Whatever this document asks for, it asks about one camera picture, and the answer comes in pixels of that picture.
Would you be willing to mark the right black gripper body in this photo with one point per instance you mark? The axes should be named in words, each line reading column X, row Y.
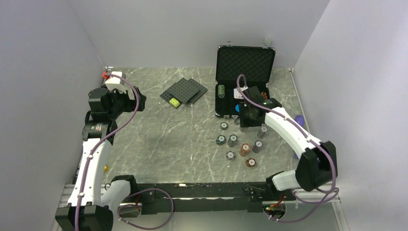
column 247, row 119

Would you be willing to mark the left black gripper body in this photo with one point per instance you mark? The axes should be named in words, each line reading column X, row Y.
column 121, row 103

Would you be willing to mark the purple-grey chip stack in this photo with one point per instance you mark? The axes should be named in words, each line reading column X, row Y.
column 262, row 132

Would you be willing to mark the dark green chip stack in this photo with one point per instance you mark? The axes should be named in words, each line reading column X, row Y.
column 232, row 140

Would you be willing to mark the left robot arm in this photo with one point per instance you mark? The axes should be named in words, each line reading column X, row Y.
column 89, row 207

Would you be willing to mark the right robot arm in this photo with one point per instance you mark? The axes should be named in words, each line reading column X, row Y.
column 317, row 160

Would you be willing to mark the blue dealer button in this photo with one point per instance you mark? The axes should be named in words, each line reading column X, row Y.
column 237, row 107

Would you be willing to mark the playing cards deck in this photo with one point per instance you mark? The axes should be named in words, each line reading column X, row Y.
column 237, row 94

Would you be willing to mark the small chip stack near case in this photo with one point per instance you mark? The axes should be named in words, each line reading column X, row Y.
column 224, row 125

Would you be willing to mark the purple chip stack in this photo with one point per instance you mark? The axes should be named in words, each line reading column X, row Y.
column 257, row 146

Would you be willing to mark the yellow-green dice block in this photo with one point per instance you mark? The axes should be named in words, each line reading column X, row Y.
column 174, row 102

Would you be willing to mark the red chip stack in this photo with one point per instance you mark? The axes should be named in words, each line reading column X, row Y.
column 244, row 150

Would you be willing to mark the dark foam pad top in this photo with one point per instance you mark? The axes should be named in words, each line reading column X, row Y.
column 180, row 90

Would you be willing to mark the purple cylinder object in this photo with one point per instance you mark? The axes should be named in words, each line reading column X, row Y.
column 299, row 119

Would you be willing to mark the black poker case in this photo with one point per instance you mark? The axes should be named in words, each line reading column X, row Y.
column 254, row 62

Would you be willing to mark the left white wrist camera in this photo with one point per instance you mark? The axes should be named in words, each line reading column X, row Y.
column 114, row 83

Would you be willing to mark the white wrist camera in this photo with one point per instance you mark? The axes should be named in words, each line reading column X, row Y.
column 243, row 88
column 114, row 83

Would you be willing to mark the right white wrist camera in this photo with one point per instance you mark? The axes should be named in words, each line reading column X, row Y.
column 243, row 88

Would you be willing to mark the black base frame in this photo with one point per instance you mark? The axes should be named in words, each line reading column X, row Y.
column 206, row 197

